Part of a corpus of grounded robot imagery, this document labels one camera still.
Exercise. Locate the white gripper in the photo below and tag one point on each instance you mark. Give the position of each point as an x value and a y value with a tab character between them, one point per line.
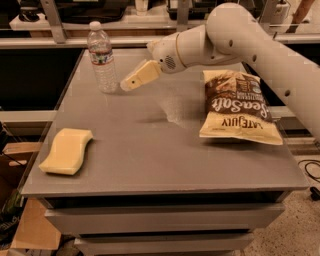
165	55

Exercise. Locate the clear plastic water bottle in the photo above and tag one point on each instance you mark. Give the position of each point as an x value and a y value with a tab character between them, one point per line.
102	59

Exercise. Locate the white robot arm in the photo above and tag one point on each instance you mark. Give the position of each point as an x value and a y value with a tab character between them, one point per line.
230	35

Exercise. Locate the yellow sponge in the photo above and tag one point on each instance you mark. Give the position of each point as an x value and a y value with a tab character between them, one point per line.
67	151

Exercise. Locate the sea salt chips bag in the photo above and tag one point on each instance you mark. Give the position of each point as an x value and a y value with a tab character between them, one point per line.
236	108

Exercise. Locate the grey lower drawer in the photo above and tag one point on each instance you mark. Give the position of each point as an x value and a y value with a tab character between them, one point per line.
163	244

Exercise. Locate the grey drawer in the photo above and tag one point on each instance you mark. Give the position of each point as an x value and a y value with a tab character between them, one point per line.
163	244
143	219

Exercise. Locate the grey top drawer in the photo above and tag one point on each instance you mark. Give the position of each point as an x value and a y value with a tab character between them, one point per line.
143	219

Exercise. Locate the brown cardboard box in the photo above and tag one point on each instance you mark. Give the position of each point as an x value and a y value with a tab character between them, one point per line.
24	229

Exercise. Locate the metal shelf rail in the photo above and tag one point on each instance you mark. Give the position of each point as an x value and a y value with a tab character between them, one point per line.
184	34

